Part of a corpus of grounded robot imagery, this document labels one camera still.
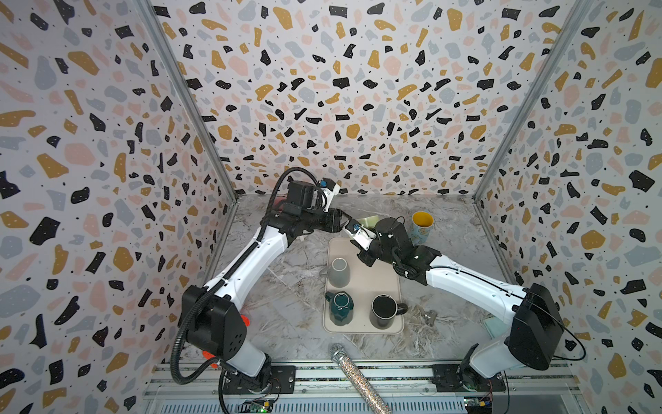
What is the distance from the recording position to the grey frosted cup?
89 centimetres

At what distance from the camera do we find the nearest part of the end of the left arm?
2.30ft

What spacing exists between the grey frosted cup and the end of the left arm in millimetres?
204
